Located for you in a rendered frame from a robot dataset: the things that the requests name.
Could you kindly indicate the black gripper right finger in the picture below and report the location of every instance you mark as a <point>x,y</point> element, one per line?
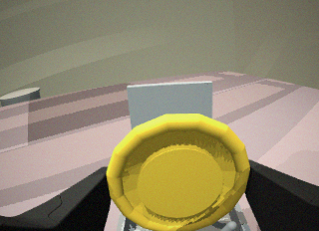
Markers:
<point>281,202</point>

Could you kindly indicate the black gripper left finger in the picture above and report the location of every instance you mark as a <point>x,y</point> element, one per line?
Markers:
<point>82,207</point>

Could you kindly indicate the yellow round plate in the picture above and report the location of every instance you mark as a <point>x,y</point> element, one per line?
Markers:
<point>178,173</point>

